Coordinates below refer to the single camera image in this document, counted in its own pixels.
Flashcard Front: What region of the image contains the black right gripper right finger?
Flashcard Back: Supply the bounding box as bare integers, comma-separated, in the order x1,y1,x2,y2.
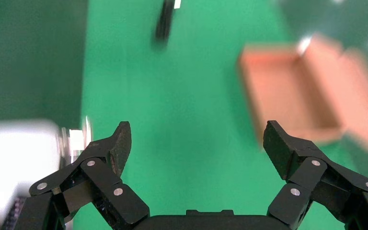
263,120,368,230

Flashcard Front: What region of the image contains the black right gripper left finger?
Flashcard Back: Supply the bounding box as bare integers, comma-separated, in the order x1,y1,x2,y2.
14,121,150,230

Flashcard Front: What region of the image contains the black computer mouse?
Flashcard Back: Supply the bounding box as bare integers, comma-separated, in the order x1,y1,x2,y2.
153,0,176,50

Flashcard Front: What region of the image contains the brown cardboard box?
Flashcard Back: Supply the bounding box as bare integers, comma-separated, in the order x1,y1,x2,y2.
237,33,368,153

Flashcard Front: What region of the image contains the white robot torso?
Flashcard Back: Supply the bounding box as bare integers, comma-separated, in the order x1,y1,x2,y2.
0,120,61,230

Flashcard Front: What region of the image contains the green table cloth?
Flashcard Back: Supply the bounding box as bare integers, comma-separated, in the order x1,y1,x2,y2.
73,0,366,230

